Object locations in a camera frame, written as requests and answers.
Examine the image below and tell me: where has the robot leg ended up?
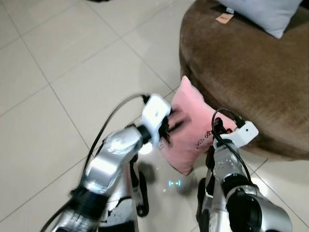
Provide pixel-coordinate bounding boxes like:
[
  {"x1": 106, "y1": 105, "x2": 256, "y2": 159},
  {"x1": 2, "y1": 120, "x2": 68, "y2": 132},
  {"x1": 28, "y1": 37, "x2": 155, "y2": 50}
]
[
  {"x1": 98, "y1": 157, "x2": 151, "y2": 232},
  {"x1": 196, "y1": 176, "x2": 216, "y2": 232}
]

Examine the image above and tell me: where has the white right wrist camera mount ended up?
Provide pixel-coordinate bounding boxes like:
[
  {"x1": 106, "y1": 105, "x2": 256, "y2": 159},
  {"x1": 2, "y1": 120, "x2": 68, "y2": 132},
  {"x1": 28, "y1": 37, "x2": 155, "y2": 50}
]
[{"x1": 219, "y1": 121, "x2": 259, "y2": 148}]

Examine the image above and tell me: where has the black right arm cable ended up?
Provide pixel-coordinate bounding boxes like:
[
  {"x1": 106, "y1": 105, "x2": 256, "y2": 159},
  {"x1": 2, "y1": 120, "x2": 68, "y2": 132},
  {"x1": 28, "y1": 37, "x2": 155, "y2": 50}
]
[{"x1": 211, "y1": 108, "x2": 253, "y2": 185}]

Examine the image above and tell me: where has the pink pillow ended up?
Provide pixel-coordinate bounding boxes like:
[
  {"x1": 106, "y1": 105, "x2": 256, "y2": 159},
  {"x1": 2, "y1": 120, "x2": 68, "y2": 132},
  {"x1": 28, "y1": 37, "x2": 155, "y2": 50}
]
[{"x1": 159, "y1": 76, "x2": 240, "y2": 176}]

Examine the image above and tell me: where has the robot right leg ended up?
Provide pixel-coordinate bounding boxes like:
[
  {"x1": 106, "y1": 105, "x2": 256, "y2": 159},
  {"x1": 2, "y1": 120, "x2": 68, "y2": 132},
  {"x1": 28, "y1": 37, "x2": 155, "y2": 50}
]
[{"x1": 196, "y1": 176, "x2": 216, "y2": 232}]

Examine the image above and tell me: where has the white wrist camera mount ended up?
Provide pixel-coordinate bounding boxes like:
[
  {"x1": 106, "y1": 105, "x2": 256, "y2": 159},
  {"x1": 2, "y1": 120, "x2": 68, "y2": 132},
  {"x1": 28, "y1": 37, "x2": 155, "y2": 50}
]
[
  {"x1": 141, "y1": 94, "x2": 172, "y2": 146},
  {"x1": 219, "y1": 121, "x2": 259, "y2": 148}
]

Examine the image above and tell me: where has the small pink sofa tag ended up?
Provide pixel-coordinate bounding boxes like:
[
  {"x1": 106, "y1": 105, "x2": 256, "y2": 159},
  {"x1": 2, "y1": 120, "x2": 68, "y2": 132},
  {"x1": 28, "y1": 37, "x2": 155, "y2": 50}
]
[{"x1": 215, "y1": 13, "x2": 235, "y2": 25}]

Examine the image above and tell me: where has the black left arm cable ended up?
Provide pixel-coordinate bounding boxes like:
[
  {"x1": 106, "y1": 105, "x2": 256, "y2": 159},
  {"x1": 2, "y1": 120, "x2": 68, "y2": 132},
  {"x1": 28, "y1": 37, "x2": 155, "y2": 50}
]
[{"x1": 41, "y1": 93, "x2": 151, "y2": 232}]

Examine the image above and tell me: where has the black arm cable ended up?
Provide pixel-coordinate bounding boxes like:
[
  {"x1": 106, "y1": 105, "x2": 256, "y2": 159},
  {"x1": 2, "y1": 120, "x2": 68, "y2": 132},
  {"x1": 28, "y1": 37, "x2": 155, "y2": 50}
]
[
  {"x1": 211, "y1": 108, "x2": 253, "y2": 185},
  {"x1": 41, "y1": 93, "x2": 151, "y2": 232}
]

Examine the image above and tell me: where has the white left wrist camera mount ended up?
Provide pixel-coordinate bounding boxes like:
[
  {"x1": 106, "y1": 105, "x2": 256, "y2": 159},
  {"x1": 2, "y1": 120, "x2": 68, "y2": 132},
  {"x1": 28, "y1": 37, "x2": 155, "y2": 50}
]
[{"x1": 141, "y1": 94, "x2": 172, "y2": 146}]

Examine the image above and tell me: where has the brown round sofa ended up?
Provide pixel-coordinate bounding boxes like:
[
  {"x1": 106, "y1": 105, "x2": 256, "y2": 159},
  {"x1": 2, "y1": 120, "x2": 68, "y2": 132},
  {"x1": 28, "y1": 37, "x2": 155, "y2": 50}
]
[{"x1": 179, "y1": 0, "x2": 309, "y2": 161}]

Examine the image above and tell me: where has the light grey pillow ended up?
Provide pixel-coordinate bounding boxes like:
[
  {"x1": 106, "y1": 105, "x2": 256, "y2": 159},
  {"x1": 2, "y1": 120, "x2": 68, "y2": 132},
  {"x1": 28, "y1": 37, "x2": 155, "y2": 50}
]
[{"x1": 212, "y1": 0, "x2": 303, "y2": 40}]

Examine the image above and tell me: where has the robot left leg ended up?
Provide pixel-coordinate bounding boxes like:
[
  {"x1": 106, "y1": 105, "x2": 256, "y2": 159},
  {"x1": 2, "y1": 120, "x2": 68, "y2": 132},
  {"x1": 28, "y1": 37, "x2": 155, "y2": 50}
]
[{"x1": 98, "y1": 157, "x2": 151, "y2": 232}]

